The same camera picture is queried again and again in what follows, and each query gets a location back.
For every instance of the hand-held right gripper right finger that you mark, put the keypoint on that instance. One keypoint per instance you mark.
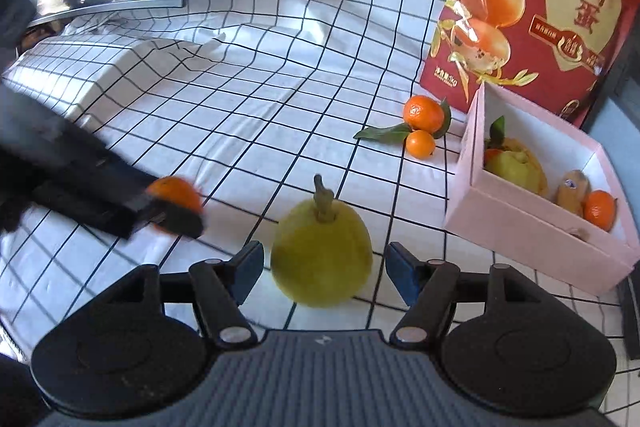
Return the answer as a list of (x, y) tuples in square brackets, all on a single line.
[(400, 272)]

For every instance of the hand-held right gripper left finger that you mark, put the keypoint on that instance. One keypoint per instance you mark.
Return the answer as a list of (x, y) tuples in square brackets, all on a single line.
[(247, 274)]

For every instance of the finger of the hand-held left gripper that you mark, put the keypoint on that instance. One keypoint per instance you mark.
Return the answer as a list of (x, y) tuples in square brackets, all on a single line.
[(175, 222), (125, 177)]

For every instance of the yellow-green pear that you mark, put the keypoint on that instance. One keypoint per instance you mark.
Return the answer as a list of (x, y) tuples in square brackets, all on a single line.
[(515, 172), (320, 257)]

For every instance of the pink cardboard box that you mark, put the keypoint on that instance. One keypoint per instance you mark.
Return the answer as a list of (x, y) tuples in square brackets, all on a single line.
[(500, 217)]

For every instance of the ripe yellow banana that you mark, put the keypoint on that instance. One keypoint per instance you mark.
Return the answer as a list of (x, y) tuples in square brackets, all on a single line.
[(570, 197)]

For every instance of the dark blurred object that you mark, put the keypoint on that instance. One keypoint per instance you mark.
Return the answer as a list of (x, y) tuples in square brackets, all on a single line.
[(12, 7)]

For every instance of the white black-grid tablecloth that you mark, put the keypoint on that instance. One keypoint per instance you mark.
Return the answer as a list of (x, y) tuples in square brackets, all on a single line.
[(275, 82)]

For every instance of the red printed gift bag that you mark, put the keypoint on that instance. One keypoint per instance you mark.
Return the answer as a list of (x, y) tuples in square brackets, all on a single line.
[(525, 32)]

